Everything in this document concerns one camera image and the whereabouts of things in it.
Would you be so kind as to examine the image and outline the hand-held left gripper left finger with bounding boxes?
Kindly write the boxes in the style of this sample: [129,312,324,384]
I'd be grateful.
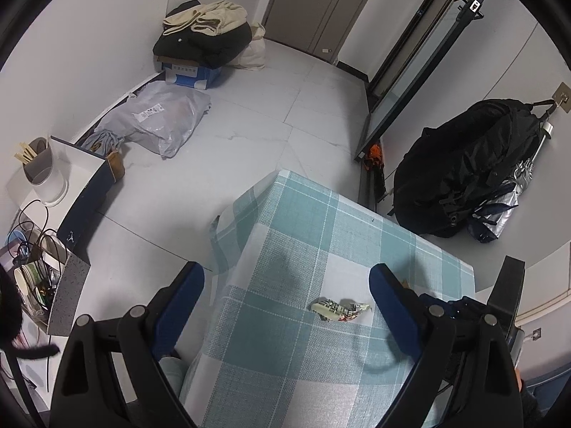
[50,261,206,428]

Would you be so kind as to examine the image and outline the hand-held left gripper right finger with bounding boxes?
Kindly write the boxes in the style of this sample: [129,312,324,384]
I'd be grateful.
[368,263,524,428]

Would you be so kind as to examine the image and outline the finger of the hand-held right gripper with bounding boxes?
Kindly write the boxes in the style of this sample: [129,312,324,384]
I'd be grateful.
[419,293,490,320]

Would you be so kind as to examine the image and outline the red white wrapper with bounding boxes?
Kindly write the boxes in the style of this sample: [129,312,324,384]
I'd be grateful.
[310,296,372,322]

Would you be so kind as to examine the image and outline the person's right forearm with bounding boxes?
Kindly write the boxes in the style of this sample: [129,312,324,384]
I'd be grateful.
[513,366,542,428]

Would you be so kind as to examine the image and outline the pale blue cloth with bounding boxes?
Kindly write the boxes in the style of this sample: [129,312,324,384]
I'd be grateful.
[158,356,190,404]

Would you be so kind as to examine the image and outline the silver folded umbrella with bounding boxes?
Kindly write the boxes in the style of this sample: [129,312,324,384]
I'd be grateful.
[468,120,554,244]

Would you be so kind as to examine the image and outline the grey speckled storage box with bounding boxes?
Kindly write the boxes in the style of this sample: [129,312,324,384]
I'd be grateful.
[13,229,92,337]

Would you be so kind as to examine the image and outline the teal checked tablecloth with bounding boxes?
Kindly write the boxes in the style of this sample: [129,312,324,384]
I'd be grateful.
[181,169,476,428]

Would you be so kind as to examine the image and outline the black backpack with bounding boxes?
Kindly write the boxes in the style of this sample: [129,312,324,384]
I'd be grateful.
[393,98,542,238]

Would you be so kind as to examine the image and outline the navy white box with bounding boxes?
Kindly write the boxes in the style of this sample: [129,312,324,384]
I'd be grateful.
[6,136,119,255]

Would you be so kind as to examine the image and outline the small brown object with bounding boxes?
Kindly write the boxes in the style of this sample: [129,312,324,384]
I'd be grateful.
[105,151,126,183]

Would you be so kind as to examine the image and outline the white green paper cup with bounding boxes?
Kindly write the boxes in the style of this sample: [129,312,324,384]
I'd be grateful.
[13,263,41,297]

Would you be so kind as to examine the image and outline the orange black object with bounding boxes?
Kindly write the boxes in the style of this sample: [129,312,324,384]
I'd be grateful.
[362,142,388,201]

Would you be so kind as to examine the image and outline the white utensil holder cup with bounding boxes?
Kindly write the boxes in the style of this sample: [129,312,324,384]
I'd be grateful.
[22,137,69,207]

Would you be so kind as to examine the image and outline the dark grey cloth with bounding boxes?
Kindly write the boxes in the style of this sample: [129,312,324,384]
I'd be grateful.
[80,129,126,157]

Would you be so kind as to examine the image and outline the grey plastic mailing bag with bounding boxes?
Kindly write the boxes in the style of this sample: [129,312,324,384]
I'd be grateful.
[96,81,212,159]

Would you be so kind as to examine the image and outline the wooden chopsticks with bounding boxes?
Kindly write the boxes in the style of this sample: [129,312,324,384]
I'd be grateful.
[12,142,45,163]

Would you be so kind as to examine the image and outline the blue cardboard box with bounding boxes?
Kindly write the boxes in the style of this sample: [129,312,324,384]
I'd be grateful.
[156,56,224,89]

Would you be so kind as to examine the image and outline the black framed glass door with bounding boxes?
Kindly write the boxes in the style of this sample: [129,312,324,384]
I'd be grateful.
[354,0,498,163]

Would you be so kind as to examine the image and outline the black folded clothes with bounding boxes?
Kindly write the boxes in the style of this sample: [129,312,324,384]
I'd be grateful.
[153,2,253,67]

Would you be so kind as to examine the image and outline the cream tote bag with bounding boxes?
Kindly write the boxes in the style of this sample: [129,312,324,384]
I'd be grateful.
[236,22,267,71]

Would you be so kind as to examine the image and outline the black white door latch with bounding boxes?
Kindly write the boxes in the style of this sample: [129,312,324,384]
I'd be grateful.
[455,0,485,21]

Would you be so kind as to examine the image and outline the beige folded clothes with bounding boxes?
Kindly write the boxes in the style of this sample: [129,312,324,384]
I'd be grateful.
[163,0,248,36]

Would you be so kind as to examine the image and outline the grey room door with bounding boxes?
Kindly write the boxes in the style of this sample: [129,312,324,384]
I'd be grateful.
[263,0,386,61]

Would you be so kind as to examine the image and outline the tangled black cables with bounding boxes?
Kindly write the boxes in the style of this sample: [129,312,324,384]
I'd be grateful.
[13,198,67,286]

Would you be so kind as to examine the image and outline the black braided cable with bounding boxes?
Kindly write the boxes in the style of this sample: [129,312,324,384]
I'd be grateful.
[4,352,45,428]

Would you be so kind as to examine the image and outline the metal wall hook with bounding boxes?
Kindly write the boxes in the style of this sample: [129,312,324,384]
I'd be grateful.
[529,81,571,114]

